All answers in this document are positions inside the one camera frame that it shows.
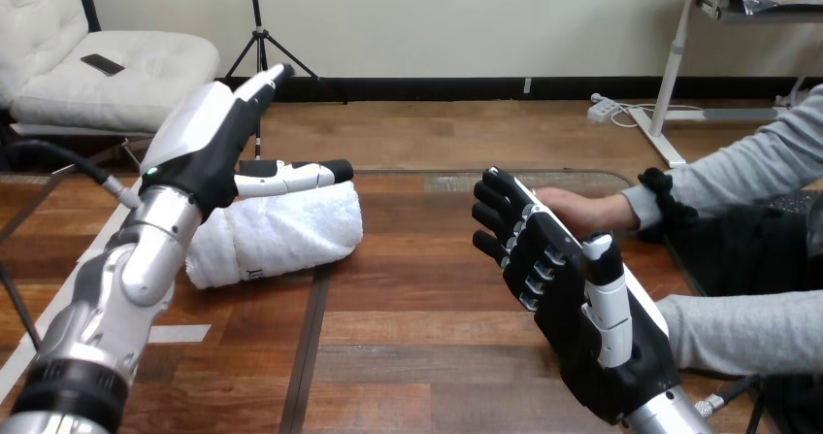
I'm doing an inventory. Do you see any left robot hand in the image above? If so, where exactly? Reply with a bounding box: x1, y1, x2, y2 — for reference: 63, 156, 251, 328
137, 63, 355, 221

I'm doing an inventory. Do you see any white desk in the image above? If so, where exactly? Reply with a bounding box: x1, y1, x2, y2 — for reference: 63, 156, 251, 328
626, 0, 823, 169

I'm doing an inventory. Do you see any black cable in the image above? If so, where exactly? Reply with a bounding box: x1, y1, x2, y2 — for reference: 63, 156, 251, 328
0, 264, 43, 350
694, 374, 771, 434
0, 138, 143, 211

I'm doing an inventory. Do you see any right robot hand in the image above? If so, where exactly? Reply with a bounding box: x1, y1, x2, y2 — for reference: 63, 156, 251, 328
471, 166, 683, 426

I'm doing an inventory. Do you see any person's forearm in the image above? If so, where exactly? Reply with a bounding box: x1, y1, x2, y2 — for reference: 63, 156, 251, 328
619, 84, 823, 231
654, 287, 823, 379

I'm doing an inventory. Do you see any white power cable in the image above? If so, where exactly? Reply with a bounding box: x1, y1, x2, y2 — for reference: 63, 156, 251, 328
609, 101, 706, 129

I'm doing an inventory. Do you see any black fabric wristband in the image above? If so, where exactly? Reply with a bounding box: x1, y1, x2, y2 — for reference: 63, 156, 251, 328
638, 166, 700, 228

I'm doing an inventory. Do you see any black phone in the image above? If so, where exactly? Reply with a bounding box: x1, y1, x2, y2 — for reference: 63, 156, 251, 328
80, 52, 127, 78

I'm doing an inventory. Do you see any black tripod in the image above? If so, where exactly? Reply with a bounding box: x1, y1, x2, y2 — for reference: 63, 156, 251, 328
222, 0, 349, 162

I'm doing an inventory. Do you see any person's body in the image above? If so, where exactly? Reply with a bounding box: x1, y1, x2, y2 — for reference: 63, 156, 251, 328
663, 189, 823, 434

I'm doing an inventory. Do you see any rolled white towel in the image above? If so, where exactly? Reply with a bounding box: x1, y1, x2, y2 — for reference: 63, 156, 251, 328
184, 180, 365, 291

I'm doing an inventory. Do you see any person's hand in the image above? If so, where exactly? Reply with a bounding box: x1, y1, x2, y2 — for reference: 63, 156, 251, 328
533, 186, 642, 241

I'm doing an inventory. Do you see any white power strip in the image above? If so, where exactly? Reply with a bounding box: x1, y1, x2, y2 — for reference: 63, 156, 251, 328
586, 92, 622, 124

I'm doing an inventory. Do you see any white cushioned chair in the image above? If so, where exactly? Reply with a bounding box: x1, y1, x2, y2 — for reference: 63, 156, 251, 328
0, 0, 222, 162

